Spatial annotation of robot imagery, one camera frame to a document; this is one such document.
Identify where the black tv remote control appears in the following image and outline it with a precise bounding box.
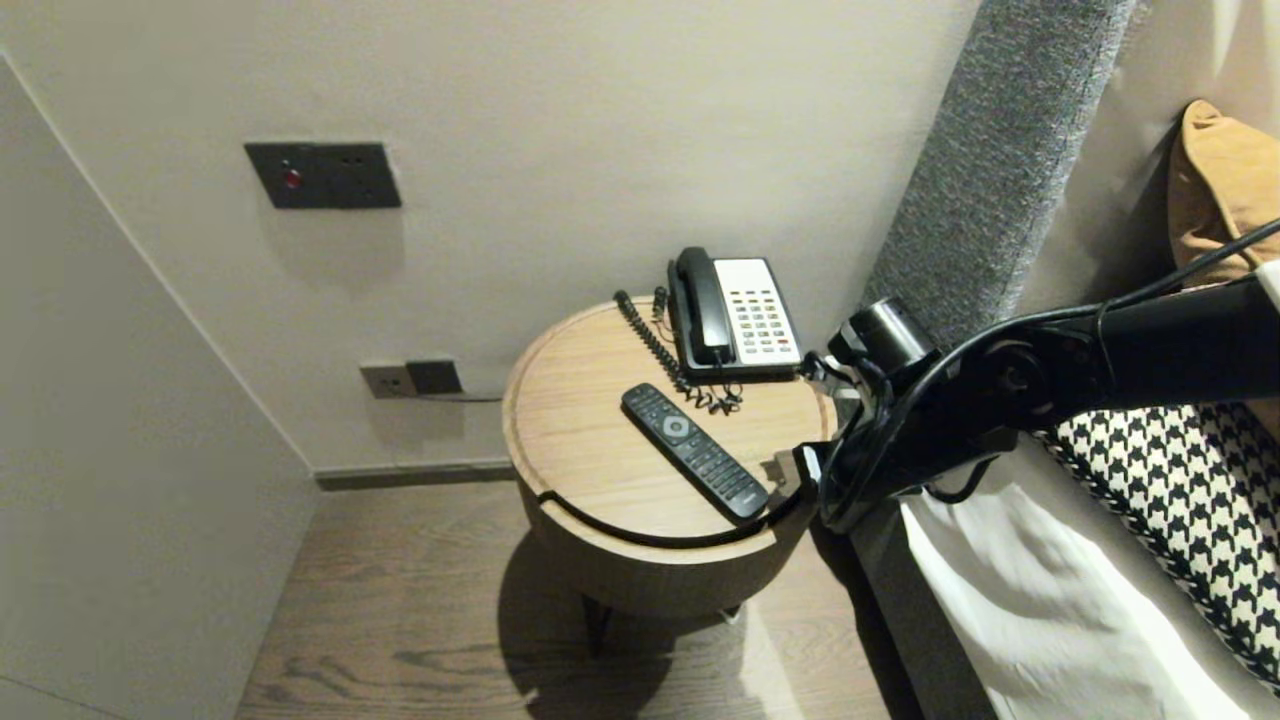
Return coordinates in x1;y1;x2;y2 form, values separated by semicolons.
620;383;770;521

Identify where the round wooden bedside table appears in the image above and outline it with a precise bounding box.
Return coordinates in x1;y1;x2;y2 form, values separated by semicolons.
520;445;837;617

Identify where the black and white telephone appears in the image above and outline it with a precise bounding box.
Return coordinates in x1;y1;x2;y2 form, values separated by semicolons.
666;257;805;381

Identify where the black telephone handset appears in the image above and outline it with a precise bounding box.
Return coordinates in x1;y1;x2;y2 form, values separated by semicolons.
674;247;734;367

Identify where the round wooden nightstand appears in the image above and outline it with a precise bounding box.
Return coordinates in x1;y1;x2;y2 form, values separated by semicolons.
501;297;837;546

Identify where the black white houndstooth pillow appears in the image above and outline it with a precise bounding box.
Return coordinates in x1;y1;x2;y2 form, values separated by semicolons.
1035;400;1280;691

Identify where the grey fabric headboard edge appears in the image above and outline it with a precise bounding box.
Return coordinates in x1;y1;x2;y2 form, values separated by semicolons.
820;0;1139;535

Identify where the grey baseboard strip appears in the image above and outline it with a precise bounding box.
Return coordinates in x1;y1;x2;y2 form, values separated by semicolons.
315;459;518;493

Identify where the beige padded headboard panel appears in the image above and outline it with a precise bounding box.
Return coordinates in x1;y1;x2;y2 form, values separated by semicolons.
1020;0;1280;321

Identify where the tan brown pillow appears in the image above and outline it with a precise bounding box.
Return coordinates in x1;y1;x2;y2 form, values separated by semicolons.
1168;100;1280;441

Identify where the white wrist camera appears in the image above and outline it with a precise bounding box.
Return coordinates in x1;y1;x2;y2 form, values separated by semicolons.
800;350;863;401

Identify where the black coiled telephone cord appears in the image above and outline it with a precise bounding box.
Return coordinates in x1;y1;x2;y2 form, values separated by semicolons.
613;288;743;417

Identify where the black metal nightstand leg frame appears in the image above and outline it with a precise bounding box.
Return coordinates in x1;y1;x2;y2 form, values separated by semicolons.
582;598;747;656

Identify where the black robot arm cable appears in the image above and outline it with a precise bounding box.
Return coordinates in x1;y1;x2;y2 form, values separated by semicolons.
820;218;1280;506

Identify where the beige wall socket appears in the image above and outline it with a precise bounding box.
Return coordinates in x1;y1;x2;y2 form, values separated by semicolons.
360;364;417;402

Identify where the dark wall switch panel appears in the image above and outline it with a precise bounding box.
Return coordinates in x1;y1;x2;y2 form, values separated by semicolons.
245;142;403;211

